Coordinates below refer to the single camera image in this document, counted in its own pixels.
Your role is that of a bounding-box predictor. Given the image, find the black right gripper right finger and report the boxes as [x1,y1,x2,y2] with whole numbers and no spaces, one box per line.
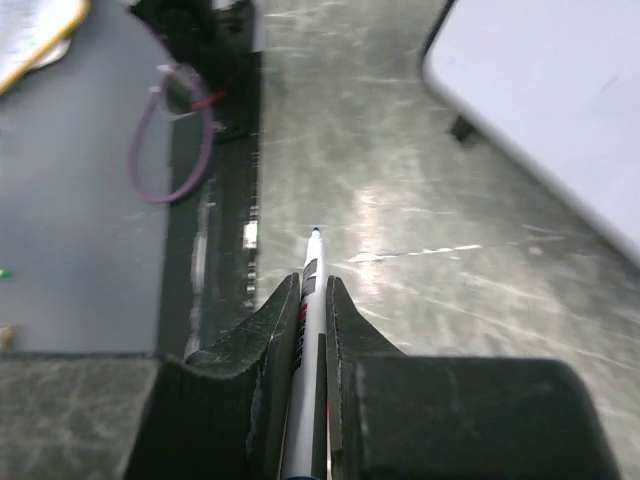
[326,277,621,479]

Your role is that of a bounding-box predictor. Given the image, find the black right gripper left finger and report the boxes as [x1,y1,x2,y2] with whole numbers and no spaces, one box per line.
[123,274,300,479]

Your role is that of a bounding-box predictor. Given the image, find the white whiteboard marker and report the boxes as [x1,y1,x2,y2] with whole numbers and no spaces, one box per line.
[280,228,328,479]

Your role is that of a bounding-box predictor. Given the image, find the small black-framed whiteboard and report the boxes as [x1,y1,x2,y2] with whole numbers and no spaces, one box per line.
[421,1,639,261]

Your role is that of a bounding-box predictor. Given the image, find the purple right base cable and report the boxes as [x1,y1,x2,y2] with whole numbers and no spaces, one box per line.
[127,64,217,205]

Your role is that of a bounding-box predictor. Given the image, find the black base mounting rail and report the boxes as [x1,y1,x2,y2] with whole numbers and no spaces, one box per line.
[155,52,263,357]

